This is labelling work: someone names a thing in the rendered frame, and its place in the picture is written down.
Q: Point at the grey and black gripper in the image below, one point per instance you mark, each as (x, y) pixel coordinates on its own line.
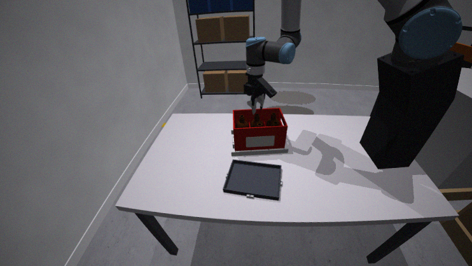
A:
(250, 88)

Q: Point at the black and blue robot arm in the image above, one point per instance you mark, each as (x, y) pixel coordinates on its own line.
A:
(426, 30)

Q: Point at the dark red plastic crate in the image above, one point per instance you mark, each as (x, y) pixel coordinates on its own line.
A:
(258, 138)

